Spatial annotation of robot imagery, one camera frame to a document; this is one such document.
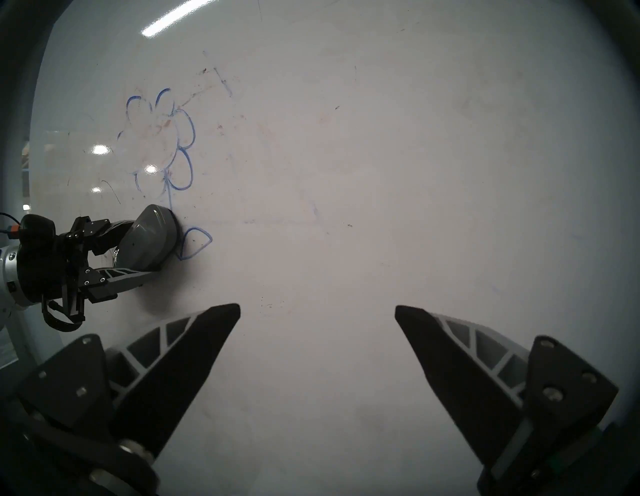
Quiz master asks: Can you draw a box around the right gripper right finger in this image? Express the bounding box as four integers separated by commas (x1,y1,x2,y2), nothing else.
394,305,620,496

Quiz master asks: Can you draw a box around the white whiteboard panel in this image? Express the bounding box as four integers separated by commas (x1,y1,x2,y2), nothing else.
27,0,640,496

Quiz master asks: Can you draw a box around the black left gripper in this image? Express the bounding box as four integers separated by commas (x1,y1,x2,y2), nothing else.
17,216,163,322

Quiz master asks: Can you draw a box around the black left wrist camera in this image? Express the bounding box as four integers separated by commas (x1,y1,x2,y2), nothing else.
17,214,57,251

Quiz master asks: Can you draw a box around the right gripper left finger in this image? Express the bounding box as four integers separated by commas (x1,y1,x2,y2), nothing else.
17,302,242,496

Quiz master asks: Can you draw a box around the dark grey whiteboard eraser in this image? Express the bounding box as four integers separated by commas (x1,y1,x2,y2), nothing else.
114,204,178,273

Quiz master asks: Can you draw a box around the thick black left gripper cable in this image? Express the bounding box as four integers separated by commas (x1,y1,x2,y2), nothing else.
41,297,85,332

